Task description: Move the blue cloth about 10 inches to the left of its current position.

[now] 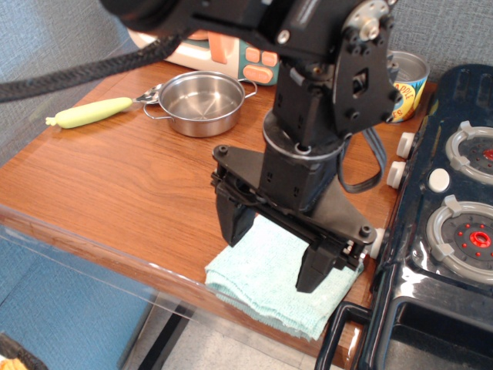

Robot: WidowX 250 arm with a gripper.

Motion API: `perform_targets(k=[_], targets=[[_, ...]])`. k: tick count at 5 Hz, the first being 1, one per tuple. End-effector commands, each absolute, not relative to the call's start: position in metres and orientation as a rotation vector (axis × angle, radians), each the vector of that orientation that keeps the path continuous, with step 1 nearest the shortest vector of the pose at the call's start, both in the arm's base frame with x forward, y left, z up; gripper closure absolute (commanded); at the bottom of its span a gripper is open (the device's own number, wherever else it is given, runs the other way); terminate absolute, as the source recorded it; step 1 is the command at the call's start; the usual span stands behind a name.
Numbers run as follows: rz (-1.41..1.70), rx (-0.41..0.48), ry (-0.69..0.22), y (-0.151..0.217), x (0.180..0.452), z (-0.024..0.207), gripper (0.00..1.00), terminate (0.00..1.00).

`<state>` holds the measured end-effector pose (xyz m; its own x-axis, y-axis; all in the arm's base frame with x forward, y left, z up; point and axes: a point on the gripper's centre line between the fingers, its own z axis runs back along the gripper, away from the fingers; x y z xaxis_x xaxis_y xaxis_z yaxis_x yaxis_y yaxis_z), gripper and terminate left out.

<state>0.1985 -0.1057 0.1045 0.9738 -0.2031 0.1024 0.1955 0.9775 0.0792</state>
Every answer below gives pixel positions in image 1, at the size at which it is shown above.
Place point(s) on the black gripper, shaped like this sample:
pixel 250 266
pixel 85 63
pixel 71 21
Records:
pixel 298 183

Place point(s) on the light blue cloth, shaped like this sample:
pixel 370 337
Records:
pixel 259 275

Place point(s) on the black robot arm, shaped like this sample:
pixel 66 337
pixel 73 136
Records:
pixel 335 80

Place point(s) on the small steel pot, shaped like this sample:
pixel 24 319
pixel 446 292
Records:
pixel 203 104

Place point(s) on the dark blue toy stove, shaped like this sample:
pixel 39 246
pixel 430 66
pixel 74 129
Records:
pixel 432 292

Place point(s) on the white toy appliance orange buttons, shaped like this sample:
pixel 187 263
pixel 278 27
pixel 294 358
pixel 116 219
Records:
pixel 212 51

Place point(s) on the clear acrylic table guard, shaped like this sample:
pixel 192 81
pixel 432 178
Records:
pixel 68 302

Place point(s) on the pineapple tin can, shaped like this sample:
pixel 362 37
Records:
pixel 412 75

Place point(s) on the green handled spoon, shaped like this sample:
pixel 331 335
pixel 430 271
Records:
pixel 94 112

